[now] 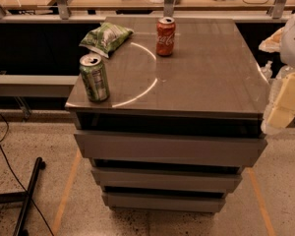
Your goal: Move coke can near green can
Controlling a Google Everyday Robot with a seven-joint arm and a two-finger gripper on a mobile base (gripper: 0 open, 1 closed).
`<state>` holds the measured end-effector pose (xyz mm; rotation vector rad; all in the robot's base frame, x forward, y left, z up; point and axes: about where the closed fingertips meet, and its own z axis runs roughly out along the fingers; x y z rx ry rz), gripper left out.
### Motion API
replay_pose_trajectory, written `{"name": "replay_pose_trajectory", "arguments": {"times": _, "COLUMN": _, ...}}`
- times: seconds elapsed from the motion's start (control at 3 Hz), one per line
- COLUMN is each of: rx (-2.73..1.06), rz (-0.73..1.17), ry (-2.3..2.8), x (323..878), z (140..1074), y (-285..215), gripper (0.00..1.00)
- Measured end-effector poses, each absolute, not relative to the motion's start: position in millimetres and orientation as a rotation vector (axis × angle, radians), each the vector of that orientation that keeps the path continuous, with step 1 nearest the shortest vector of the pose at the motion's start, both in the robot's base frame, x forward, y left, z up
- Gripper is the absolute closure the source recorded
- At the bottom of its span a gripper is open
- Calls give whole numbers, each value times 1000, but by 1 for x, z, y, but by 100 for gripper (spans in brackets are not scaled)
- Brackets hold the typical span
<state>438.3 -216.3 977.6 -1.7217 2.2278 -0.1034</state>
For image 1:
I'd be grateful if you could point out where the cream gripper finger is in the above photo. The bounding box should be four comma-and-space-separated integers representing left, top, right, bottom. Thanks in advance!
259, 28, 283, 53
261, 71, 295, 135

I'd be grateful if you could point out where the red coke can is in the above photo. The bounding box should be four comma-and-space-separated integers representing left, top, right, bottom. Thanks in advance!
156, 17, 176, 56

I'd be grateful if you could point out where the green soda can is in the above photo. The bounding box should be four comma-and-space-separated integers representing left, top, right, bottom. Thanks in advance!
80, 53, 110, 102

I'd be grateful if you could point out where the grey drawer cabinet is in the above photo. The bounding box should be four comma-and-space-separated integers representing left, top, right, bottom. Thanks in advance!
66, 16, 269, 213

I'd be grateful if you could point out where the green chip bag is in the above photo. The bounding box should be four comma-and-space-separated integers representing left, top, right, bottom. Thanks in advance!
80, 23, 134, 58

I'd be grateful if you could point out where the black metal stand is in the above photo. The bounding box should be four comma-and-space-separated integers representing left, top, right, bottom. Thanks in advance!
0, 157, 45, 236

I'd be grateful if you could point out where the black floor cable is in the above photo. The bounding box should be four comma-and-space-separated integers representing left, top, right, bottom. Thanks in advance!
0, 110, 55, 236

